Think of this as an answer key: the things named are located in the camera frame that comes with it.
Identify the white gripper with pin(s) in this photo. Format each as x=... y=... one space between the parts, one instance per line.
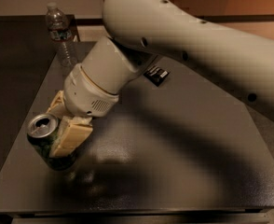
x=87 y=96

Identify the green soda can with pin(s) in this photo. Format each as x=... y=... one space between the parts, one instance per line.
x=42 y=131

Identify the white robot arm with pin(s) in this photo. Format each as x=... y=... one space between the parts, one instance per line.
x=140 y=31

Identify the clear plastic water bottle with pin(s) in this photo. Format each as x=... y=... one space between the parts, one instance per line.
x=61 y=35

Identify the black snack bar wrapper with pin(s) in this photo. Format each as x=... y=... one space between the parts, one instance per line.
x=156 y=74

